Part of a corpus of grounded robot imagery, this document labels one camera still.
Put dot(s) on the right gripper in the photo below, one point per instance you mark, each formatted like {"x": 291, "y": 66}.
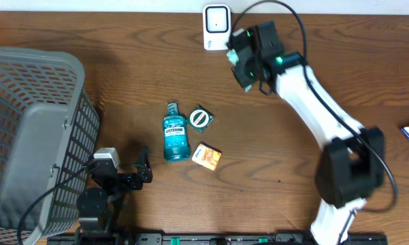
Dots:
{"x": 239, "y": 70}

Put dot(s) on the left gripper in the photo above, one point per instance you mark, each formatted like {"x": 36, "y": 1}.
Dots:
{"x": 143, "y": 171}

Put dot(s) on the light blue wipes pack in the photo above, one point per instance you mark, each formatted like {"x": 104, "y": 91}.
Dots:
{"x": 240, "y": 71}

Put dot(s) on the teal mouthwash bottle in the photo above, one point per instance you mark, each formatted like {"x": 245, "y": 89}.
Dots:
{"x": 176, "y": 145}

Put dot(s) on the orange small packet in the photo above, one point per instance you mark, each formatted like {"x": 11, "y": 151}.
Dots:
{"x": 206, "y": 156}

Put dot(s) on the green square box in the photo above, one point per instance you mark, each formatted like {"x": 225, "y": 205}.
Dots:
{"x": 200, "y": 119}

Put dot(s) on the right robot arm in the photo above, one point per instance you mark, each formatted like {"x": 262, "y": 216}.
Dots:
{"x": 349, "y": 169}

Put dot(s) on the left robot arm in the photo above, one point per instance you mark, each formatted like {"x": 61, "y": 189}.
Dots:
{"x": 99, "y": 207}

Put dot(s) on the white barcode scanner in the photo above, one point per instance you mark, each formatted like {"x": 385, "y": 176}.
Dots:
{"x": 216, "y": 26}

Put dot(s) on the grey plastic basket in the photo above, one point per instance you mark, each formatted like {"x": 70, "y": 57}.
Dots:
{"x": 48, "y": 130}

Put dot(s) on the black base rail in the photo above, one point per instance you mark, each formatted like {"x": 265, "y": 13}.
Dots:
{"x": 284, "y": 237}

